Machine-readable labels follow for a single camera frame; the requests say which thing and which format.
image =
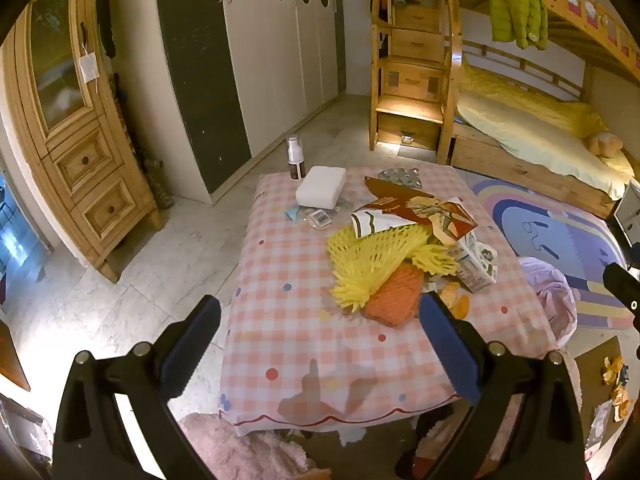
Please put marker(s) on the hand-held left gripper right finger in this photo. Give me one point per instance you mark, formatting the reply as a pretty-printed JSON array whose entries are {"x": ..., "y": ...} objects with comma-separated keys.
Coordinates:
[{"x": 445, "y": 345}]

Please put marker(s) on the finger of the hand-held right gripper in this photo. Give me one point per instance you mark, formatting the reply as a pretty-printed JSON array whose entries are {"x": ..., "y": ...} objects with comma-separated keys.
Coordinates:
[{"x": 622, "y": 290}]

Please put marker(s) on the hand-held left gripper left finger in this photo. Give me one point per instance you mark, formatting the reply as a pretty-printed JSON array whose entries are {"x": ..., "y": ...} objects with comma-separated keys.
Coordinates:
[{"x": 192, "y": 345}]

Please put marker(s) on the orange foam fruit net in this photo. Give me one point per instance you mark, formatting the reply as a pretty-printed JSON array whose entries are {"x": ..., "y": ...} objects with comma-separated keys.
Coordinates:
[{"x": 392, "y": 295}]

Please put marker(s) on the orange peel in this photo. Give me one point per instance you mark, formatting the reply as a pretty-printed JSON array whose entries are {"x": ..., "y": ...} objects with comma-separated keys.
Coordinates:
[
  {"x": 624, "y": 402},
  {"x": 612, "y": 370},
  {"x": 456, "y": 302}
]

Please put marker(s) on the white storage box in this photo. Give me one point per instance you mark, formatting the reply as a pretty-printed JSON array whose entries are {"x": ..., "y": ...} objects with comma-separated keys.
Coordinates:
[{"x": 627, "y": 217}]

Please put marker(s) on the green and white carton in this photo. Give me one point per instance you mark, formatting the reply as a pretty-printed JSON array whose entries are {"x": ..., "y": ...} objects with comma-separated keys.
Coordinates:
[{"x": 472, "y": 265}]

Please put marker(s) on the pastel rainbow rug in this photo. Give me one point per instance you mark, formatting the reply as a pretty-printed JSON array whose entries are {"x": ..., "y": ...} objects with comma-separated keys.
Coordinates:
[{"x": 550, "y": 225}]

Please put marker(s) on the cardboard box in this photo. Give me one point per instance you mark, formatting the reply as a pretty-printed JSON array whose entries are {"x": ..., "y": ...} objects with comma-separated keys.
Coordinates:
[{"x": 595, "y": 385}]

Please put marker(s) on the pink checked tablecloth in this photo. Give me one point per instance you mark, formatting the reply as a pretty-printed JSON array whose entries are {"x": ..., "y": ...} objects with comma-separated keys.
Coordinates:
[{"x": 310, "y": 340}]

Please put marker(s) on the yellow foam fruit net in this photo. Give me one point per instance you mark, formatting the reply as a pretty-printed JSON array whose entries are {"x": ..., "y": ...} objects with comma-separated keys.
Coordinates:
[{"x": 365, "y": 255}]

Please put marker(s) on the cartoon printed paper wrapper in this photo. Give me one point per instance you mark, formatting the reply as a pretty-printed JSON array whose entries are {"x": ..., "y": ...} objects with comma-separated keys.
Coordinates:
[{"x": 430, "y": 215}]

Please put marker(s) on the beige plush toy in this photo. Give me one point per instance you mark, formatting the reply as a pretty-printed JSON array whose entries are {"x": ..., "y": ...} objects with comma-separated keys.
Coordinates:
[{"x": 604, "y": 144}]

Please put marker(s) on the brown cardboard piece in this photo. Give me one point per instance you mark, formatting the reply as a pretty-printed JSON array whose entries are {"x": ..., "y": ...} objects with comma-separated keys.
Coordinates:
[{"x": 390, "y": 191}]

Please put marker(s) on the dark patterned cloth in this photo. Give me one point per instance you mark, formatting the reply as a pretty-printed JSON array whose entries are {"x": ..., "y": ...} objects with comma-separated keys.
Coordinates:
[{"x": 157, "y": 185}]

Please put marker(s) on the blue paper scrap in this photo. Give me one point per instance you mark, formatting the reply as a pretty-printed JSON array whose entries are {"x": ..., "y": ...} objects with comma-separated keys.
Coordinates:
[{"x": 291, "y": 213}]

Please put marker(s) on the silver blister pack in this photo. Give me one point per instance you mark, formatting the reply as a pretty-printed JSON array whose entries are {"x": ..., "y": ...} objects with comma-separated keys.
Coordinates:
[{"x": 400, "y": 177}]

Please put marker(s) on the clear labelled packet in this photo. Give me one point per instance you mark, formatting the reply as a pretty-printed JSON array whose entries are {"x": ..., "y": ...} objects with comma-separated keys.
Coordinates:
[{"x": 318, "y": 218}]

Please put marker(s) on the yellow bedsheet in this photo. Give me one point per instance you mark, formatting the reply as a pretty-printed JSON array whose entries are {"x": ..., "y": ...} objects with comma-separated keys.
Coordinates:
[{"x": 530, "y": 130}]

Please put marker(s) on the white framed board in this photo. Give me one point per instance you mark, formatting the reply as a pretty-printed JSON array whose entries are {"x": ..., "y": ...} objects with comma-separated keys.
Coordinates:
[{"x": 20, "y": 430}]

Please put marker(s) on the white rectangular pack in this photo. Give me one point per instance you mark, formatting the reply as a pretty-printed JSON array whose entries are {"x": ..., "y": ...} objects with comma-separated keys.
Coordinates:
[{"x": 321, "y": 186}]

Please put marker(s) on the brown bottle with white cap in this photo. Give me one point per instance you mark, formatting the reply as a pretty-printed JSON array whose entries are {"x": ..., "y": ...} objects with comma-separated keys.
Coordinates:
[{"x": 295, "y": 160}]

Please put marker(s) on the wooden cabinet with drawers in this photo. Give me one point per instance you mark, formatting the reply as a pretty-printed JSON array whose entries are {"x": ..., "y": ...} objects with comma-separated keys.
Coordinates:
[{"x": 80, "y": 160}]

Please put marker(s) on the wooden stair drawers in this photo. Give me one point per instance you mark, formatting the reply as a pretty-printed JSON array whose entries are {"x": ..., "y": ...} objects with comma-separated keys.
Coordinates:
[{"x": 410, "y": 80}]

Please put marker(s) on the dark wardrobe door panel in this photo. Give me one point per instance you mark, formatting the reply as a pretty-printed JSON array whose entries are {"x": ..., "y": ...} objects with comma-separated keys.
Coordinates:
[{"x": 200, "y": 70}]

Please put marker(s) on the wooden bunk bed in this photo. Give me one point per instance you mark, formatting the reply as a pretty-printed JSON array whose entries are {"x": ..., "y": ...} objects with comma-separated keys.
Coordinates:
[{"x": 580, "y": 15}]

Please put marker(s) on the white hanging tag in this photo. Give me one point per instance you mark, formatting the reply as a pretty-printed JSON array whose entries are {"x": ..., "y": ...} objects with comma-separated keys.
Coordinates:
[{"x": 89, "y": 67}]

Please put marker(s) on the white wardrobe with round holes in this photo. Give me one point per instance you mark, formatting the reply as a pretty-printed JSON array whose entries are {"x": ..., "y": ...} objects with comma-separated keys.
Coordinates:
[{"x": 280, "y": 60}]

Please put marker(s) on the green puffer jacket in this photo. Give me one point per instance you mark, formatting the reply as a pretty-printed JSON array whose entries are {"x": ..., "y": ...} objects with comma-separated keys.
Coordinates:
[{"x": 515, "y": 5}]

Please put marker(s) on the red-brown wall picture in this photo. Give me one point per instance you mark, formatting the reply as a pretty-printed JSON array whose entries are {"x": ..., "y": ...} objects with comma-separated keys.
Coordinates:
[{"x": 12, "y": 360}]

